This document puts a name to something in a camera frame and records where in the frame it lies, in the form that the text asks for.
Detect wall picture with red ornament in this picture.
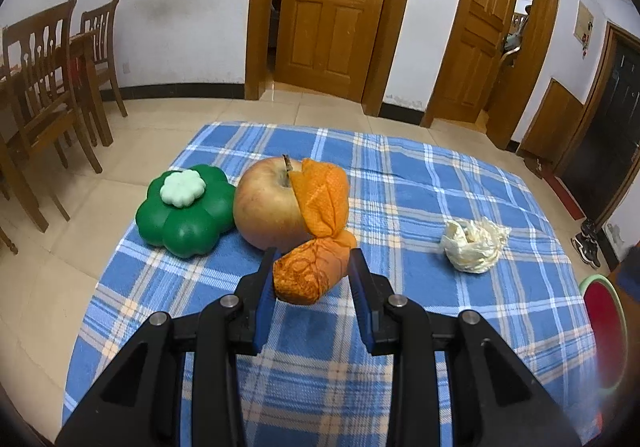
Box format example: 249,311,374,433
572,1,595,58

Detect black white sneaker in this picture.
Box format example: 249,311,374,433
571,219,602,269

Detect red doormat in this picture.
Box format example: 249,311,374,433
541,171,587,222

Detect blue plaid tablecloth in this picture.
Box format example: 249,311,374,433
62,121,602,447

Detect black entrance door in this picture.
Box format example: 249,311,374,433
559,38,640,224

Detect low wooden wall cabinet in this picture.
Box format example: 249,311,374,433
520,78,586,164

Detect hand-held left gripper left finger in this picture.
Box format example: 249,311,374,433
55,246,282,447

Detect red bin with green rim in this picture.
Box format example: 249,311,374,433
577,274,629,394

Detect red yellow apple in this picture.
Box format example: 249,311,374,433
233,154,309,251

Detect wooden panel door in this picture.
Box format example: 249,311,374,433
274,0,400,98
434,0,522,124

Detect crumpled cream paper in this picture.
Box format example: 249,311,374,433
440,218,512,274

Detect orange napkin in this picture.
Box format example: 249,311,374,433
272,158,359,306

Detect wooden dining chair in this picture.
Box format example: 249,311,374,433
79,0,129,118
0,0,104,234

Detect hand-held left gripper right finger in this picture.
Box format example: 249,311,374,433
349,248,583,447

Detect green clover shaped container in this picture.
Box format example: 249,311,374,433
136,164,237,258

